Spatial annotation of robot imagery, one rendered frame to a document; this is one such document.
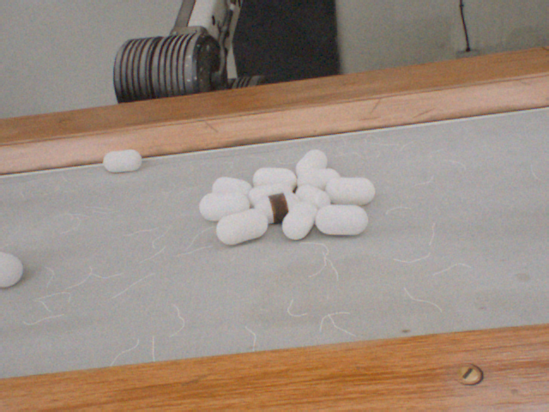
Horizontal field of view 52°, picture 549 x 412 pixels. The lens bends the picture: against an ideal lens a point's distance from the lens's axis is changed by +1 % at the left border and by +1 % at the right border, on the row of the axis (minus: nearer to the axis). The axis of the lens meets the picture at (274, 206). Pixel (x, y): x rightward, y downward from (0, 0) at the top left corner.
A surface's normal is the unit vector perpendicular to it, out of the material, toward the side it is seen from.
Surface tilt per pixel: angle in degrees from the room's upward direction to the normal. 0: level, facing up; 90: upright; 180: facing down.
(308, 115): 45
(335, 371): 0
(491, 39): 90
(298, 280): 0
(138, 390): 0
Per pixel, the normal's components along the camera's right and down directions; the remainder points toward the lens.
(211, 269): -0.13, -0.87
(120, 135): -0.10, -0.28
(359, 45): -0.07, 0.48
